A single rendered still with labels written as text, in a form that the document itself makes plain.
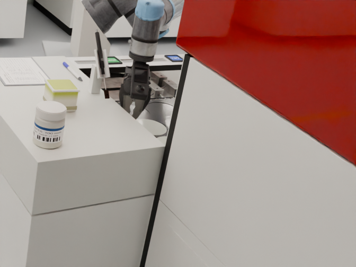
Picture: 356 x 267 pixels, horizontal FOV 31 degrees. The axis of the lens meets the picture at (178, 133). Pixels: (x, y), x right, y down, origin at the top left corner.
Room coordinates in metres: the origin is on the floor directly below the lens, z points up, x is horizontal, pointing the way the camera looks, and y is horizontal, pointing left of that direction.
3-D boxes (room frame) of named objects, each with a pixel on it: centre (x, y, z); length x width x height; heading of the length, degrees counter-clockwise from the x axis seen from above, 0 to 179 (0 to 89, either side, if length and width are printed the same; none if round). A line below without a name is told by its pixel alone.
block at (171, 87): (2.05, 0.05, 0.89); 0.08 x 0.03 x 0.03; 39
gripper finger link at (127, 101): (1.70, 0.16, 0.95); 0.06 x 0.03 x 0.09; 9
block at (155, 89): (2.00, 0.12, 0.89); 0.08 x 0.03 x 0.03; 39
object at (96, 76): (1.69, 0.26, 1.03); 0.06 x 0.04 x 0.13; 39
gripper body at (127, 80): (1.70, 0.15, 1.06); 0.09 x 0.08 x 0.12; 9
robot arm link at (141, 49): (1.69, 0.15, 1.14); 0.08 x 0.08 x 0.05
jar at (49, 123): (1.34, 0.30, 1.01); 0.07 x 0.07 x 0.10
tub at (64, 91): (1.55, 0.33, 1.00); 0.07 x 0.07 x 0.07; 34
